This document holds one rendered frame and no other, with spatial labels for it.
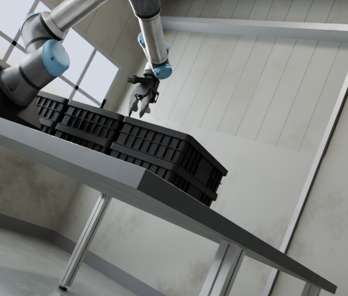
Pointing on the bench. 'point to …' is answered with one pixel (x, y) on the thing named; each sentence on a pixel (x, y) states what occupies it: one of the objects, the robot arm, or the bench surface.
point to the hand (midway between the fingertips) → (134, 113)
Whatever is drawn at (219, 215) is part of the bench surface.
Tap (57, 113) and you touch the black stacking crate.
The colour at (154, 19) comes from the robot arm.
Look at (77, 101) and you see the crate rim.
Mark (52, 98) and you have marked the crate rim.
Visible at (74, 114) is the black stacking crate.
